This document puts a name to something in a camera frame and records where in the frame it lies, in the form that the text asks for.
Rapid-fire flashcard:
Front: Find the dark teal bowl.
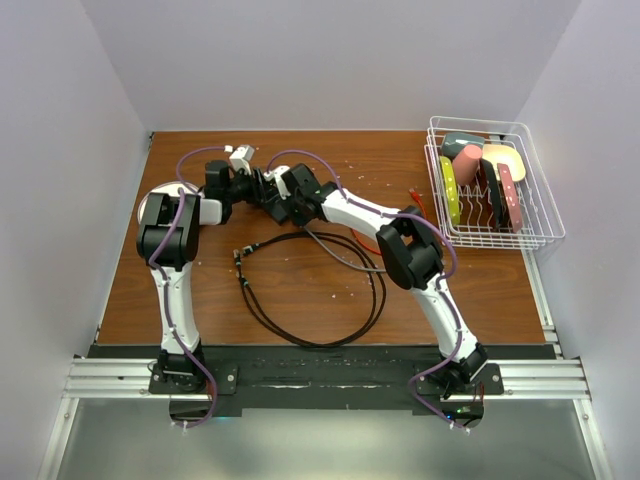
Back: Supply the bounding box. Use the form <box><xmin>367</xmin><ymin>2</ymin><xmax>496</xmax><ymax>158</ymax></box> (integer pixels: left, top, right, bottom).
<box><xmin>440</xmin><ymin>131</ymin><xmax>485</xmax><ymax>159</ymax></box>

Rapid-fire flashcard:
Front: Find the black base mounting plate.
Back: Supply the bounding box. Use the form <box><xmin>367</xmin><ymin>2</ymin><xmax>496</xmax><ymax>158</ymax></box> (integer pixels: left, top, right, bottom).
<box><xmin>149</xmin><ymin>345</ymin><xmax>505</xmax><ymax>428</ymax></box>

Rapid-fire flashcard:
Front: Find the red dotted plate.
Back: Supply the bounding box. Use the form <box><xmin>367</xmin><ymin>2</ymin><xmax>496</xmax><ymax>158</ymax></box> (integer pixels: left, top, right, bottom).
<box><xmin>497</xmin><ymin>163</ymin><xmax>524</xmax><ymax>234</ymax></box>

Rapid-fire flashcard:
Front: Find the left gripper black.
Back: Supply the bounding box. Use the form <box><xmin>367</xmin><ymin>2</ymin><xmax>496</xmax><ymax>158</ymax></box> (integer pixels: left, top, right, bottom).
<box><xmin>227</xmin><ymin>168</ymin><xmax>281</xmax><ymax>207</ymax></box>

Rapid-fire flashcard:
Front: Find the grey ethernet cable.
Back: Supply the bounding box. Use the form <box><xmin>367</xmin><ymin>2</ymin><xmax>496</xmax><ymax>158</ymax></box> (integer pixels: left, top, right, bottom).
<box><xmin>302</xmin><ymin>227</ymin><xmax>389</xmax><ymax>274</ymax></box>

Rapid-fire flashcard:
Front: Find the cream square plate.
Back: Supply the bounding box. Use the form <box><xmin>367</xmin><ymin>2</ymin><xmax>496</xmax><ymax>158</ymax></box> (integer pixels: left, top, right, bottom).
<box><xmin>482</xmin><ymin>143</ymin><xmax>526</xmax><ymax>182</ymax></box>

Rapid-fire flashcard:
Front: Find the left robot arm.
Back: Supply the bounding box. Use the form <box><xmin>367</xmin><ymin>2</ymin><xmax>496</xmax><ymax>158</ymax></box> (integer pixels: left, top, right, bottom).
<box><xmin>136</xmin><ymin>160</ymin><xmax>281</xmax><ymax>392</ymax></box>

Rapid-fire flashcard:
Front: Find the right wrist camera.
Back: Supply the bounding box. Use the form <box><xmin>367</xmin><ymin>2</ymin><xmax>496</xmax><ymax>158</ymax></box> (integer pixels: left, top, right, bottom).
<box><xmin>263</xmin><ymin>165</ymin><xmax>290</xmax><ymax>199</ymax></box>

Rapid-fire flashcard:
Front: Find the yellow-green plate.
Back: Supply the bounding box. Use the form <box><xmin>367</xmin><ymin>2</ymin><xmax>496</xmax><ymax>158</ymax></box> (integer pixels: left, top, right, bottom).
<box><xmin>439</xmin><ymin>156</ymin><xmax>460</xmax><ymax>226</ymax></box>

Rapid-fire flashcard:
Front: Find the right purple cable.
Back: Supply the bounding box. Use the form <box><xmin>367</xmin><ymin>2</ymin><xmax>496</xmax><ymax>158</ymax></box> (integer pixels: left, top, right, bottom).
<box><xmin>267</xmin><ymin>149</ymin><xmax>474</xmax><ymax>431</ymax></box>

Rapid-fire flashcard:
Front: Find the black network switch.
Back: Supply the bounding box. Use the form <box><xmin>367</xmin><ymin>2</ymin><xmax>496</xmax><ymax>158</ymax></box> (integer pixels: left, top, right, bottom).
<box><xmin>264</xmin><ymin>187</ymin><xmax>288</xmax><ymax>225</ymax></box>

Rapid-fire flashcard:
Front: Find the black cable loop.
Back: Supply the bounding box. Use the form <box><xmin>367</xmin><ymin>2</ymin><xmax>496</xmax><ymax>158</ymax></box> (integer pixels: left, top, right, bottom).
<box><xmin>234</xmin><ymin>227</ymin><xmax>389</xmax><ymax>347</ymax></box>
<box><xmin>234</xmin><ymin>232</ymin><xmax>382</xmax><ymax>341</ymax></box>

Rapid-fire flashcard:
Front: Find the pink cup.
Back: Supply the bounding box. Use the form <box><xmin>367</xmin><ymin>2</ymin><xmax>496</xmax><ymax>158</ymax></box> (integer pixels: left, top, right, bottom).
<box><xmin>452</xmin><ymin>144</ymin><xmax>483</xmax><ymax>185</ymax></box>

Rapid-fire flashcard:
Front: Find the red ethernet cable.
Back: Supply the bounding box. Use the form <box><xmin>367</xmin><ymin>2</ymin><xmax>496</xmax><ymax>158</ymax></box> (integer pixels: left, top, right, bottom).
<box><xmin>349</xmin><ymin>187</ymin><xmax>426</xmax><ymax>256</ymax></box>

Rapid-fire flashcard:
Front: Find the white wire dish rack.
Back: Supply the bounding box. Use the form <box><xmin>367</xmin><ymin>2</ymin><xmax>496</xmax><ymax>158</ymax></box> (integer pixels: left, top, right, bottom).
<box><xmin>425</xmin><ymin>116</ymin><xmax>565</xmax><ymax>250</ymax></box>

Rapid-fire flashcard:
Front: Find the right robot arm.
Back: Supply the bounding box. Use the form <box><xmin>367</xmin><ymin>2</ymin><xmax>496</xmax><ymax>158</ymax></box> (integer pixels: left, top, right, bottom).
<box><xmin>273</xmin><ymin>164</ymin><xmax>488</xmax><ymax>393</ymax></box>

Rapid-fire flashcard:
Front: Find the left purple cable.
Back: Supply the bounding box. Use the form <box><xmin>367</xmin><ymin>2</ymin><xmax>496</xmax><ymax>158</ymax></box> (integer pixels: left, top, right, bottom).
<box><xmin>147</xmin><ymin>145</ymin><xmax>234</xmax><ymax>429</ymax></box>

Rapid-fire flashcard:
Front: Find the aluminium frame rail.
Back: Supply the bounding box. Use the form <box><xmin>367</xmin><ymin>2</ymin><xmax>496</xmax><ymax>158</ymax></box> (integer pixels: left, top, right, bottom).
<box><xmin>39</xmin><ymin>253</ymin><xmax>611</xmax><ymax>479</ymax></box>

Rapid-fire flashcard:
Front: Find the white patterned plate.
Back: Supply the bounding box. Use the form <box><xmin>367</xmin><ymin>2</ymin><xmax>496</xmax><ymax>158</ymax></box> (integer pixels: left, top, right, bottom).
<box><xmin>136</xmin><ymin>180</ymin><xmax>204</xmax><ymax>224</ymax></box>

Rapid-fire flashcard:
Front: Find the black cable inner loop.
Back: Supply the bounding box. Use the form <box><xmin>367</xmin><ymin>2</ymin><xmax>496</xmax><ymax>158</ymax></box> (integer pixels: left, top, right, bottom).
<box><xmin>234</xmin><ymin>232</ymin><xmax>382</xmax><ymax>341</ymax></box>

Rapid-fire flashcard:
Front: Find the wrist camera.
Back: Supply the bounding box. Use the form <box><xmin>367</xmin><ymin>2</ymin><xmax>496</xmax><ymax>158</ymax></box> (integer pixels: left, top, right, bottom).
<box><xmin>263</xmin><ymin>165</ymin><xmax>290</xmax><ymax>199</ymax></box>
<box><xmin>224</xmin><ymin>145</ymin><xmax>255</xmax><ymax>174</ymax></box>

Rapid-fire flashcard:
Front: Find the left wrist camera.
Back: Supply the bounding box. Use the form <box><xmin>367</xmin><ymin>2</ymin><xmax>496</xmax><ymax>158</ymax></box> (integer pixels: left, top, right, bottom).
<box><xmin>224</xmin><ymin>145</ymin><xmax>255</xmax><ymax>174</ymax></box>

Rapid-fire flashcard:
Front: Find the purple cable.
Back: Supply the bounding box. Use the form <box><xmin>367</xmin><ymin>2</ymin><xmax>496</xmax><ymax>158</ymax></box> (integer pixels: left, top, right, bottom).
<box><xmin>147</xmin><ymin>145</ymin><xmax>234</xmax><ymax>429</ymax></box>
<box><xmin>267</xmin><ymin>149</ymin><xmax>474</xmax><ymax>431</ymax></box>

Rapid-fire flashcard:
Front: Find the black cable outer loop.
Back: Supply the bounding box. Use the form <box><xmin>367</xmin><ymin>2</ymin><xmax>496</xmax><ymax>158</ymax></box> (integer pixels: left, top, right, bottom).
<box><xmin>234</xmin><ymin>227</ymin><xmax>389</xmax><ymax>347</ymax></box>

